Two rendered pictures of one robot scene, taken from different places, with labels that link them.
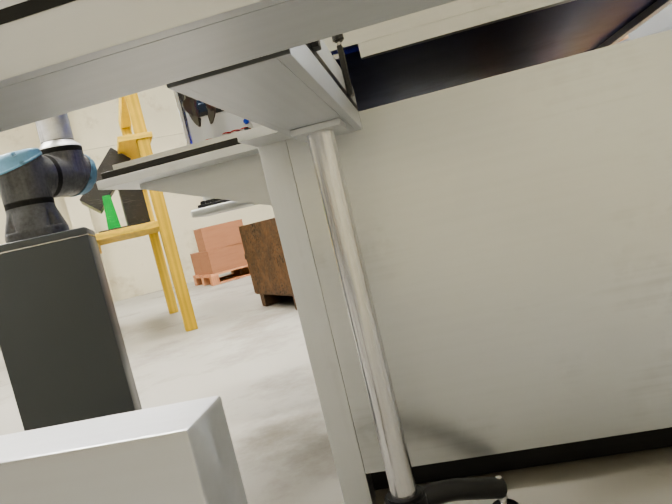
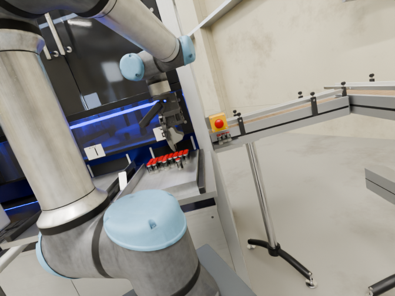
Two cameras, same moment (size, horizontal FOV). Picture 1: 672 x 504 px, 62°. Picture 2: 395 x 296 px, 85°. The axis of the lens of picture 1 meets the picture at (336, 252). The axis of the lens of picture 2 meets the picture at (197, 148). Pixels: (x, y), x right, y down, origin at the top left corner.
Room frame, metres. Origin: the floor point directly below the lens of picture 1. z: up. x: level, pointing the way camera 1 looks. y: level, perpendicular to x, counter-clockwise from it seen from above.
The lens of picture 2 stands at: (1.38, 1.06, 1.16)
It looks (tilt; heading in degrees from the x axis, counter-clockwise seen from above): 15 degrees down; 266
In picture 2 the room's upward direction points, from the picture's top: 17 degrees counter-clockwise
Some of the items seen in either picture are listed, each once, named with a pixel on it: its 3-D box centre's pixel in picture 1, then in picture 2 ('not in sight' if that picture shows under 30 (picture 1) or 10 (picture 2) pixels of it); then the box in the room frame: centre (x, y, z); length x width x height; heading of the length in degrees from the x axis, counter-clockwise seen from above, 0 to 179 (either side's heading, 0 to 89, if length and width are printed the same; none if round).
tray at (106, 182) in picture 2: not in sight; (96, 183); (1.79, 0.11, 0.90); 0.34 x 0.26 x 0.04; 80
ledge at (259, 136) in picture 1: (278, 132); (227, 144); (1.16, 0.06, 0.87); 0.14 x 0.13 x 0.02; 80
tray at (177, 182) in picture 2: (200, 157); (165, 174); (1.47, 0.29, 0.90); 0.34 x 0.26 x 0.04; 80
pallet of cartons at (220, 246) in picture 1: (238, 248); not in sight; (8.70, 1.45, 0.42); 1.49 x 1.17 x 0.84; 109
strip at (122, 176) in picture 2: not in sight; (118, 186); (1.64, 0.29, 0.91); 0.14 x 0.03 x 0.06; 81
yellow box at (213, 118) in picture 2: not in sight; (218, 121); (1.19, 0.10, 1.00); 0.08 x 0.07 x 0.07; 80
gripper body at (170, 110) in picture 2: not in sight; (168, 110); (1.39, 0.24, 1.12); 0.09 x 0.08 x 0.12; 170
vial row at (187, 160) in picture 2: not in sight; (168, 162); (1.45, 0.18, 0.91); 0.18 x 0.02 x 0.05; 170
